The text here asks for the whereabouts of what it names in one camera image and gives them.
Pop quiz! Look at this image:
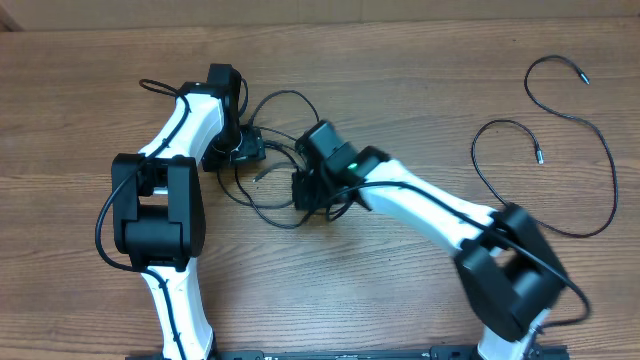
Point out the black USB cable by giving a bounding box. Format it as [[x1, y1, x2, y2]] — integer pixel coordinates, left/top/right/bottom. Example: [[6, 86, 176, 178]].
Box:
[[215, 139, 351, 230]]

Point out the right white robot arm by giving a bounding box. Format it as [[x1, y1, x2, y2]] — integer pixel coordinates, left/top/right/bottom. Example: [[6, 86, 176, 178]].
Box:
[[292, 120, 567, 359]]

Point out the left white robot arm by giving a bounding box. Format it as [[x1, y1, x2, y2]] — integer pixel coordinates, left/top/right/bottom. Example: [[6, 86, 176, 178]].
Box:
[[103, 64, 266, 359]]

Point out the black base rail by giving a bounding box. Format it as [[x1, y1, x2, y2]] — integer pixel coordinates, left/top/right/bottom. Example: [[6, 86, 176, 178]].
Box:
[[125, 345, 570, 360]]

